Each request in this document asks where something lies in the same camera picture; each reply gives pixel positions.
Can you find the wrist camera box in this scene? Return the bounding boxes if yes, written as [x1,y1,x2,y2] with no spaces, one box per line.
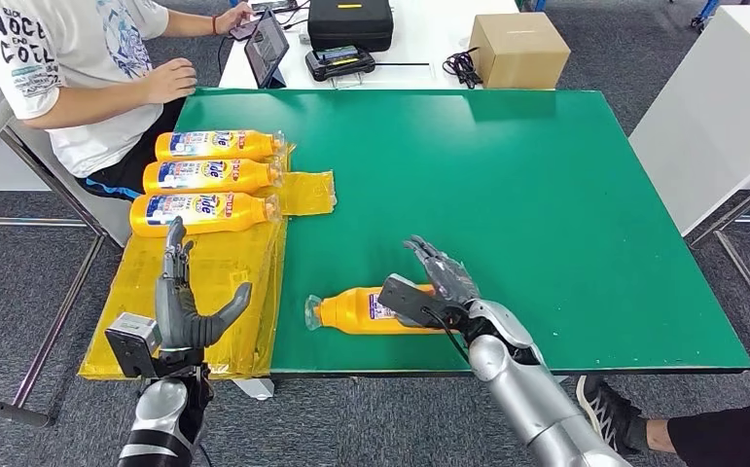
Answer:
[377,273,471,330]
[104,312,164,379]

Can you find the orange detergent bottle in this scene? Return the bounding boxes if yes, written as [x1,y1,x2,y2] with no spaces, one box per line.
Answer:
[154,129,286,163]
[304,285,456,337]
[129,191,282,239]
[142,158,284,196]

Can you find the person's right hand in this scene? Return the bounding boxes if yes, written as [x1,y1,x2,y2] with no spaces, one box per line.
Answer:
[139,57,198,106]

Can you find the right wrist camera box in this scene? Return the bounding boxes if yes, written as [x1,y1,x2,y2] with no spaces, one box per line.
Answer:
[377,273,471,330]

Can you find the brown cardboard box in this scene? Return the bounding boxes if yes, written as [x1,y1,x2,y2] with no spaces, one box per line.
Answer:
[468,13,572,90]

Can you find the black tablet on stand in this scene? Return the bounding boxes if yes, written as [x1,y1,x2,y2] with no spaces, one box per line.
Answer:
[243,7,291,90]

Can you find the yellow taped cardboard board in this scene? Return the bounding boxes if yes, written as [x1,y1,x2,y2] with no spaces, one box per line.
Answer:
[78,142,339,381]

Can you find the white table steel legs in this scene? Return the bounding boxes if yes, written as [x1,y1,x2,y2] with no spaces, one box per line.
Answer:
[627,5,750,346]

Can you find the white table foot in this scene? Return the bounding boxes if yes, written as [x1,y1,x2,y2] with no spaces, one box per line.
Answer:
[232,377,277,402]

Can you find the black carrying case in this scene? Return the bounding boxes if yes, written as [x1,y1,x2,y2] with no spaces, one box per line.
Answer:
[307,0,395,54]

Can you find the person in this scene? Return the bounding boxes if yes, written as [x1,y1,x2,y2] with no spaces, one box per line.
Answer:
[575,375,750,467]
[0,0,257,202]

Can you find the white desk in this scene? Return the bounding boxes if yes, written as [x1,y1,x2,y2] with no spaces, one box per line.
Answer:
[218,0,521,91]

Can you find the black cable bundle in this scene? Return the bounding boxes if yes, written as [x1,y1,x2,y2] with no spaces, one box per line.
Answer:
[442,48,484,90]

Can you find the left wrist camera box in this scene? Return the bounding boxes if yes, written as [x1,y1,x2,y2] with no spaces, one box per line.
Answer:
[104,312,164,379]

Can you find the black handheld controller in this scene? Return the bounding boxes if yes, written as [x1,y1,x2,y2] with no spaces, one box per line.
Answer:
[304,46,377,83]

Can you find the blue steel cart frame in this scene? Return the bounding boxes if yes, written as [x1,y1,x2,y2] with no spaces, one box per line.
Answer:
[689,0,725,32]

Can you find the pink smartphone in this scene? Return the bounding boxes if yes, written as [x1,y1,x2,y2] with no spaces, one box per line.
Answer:
[229,18,265,43]

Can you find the black smartphone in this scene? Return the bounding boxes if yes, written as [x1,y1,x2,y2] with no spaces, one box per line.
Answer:
[250,0,299,15]

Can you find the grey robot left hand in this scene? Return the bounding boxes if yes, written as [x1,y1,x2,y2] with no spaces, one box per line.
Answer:
[154,215,254,352]

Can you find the person's left hand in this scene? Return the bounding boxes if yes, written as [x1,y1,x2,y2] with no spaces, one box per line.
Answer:
[215,1,257,37]

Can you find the stainless steel bench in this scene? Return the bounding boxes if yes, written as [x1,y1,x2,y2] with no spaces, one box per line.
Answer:
[0,87,136,430]

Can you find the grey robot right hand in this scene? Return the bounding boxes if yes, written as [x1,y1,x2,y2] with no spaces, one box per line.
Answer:
[403,234,482,307]

